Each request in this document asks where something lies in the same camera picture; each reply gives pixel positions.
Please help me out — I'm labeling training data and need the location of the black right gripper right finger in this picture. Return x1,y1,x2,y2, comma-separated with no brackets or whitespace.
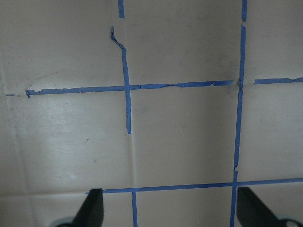
236,187,281,227

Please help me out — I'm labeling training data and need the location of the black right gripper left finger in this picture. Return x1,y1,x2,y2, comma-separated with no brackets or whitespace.
71,189,104,227

